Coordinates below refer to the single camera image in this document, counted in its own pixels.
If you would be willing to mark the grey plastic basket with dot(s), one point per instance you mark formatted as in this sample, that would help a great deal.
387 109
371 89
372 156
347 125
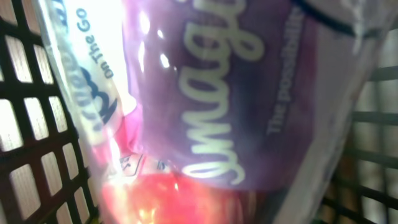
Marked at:
45 176

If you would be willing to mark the Kleenex tissue multipack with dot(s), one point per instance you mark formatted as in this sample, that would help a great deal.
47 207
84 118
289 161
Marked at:
212 111

